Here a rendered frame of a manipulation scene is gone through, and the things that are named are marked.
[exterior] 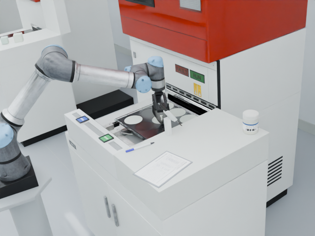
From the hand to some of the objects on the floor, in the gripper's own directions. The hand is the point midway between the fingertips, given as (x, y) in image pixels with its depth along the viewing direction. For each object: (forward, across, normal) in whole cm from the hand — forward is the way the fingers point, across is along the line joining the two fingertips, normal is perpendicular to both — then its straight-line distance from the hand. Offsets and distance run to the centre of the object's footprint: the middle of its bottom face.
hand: (161, 122), depth 207 cm
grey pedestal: (+91, +83, +25) cm, 126 cm away
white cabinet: (+92, +5, +6) cm, 92 cm away
